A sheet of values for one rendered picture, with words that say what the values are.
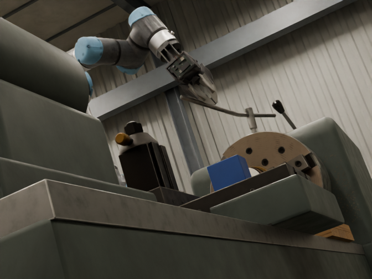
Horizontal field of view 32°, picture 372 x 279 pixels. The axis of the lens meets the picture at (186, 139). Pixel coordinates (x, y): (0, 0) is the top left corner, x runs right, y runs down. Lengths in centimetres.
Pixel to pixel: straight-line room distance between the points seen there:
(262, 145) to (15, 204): 139
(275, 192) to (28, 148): 45
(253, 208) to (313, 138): 98
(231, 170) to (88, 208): 102
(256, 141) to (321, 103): 1044
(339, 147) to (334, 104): 1026
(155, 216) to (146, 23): 131
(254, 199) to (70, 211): 55
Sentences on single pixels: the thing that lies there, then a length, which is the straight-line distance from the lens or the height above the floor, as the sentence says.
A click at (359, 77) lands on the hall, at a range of 1223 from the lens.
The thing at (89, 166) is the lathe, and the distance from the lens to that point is 72.
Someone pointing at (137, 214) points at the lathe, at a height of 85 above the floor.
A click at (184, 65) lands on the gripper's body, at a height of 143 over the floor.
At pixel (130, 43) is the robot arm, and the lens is 190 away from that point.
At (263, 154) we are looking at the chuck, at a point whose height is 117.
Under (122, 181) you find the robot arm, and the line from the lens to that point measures 205.
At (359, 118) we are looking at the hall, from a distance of 1206.
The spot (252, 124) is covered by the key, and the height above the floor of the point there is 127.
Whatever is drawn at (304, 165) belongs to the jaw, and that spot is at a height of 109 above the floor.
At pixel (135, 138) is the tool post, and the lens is 126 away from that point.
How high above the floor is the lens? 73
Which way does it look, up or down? 17 degrees up
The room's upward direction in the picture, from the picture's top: 18 degrees counter-clockwise
